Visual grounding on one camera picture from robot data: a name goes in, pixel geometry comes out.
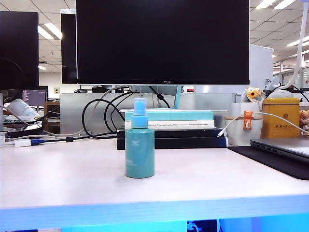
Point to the teal spray bottle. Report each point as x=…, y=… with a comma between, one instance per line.
x=140, y=154

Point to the silver monitor stand base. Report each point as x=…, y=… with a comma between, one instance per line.
x=178, y=96

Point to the white office partition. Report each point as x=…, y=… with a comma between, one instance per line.
x=260, y=65

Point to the teal covered book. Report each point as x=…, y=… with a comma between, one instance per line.
x=173, y=116

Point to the white covered book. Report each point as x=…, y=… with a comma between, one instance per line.
x=181, y=124

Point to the silver laptop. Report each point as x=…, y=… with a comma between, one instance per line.
x=289, y=147

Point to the clear sprayer lid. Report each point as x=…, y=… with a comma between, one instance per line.
x=140, y=106

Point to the black flat box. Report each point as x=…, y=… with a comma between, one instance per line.
x=188, y=133
x=188, y=143

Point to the black upright panel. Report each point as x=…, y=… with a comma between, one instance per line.
x=68, y=48

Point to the black AOC computer monitor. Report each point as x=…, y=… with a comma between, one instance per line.
x=161, y=41

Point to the small screen with code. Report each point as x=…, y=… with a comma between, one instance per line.
x=35, y=97

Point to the white cup with wooden lid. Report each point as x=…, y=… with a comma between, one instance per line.
x=237, y=135

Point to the yellow metal tin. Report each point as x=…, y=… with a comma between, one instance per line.
x=280, y=125

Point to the orange haired anime figurine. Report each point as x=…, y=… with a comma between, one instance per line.
x=304, y=118

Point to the black office monitor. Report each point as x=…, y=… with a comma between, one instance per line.
x=19, y=48

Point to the brown wooden box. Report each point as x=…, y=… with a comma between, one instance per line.
x=51, y=118

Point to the round sunflower ornament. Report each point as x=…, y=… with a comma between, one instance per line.
x=253, y=93

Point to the white desk organizer box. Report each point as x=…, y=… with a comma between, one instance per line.
x=239, y=108

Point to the rolled white teal booklet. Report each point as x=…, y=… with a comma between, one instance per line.
x=24, y=108

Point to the white wall switch plate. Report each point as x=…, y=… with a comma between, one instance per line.
x=56, y=90

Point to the black flat device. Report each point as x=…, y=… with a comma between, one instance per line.
x=24, y=131

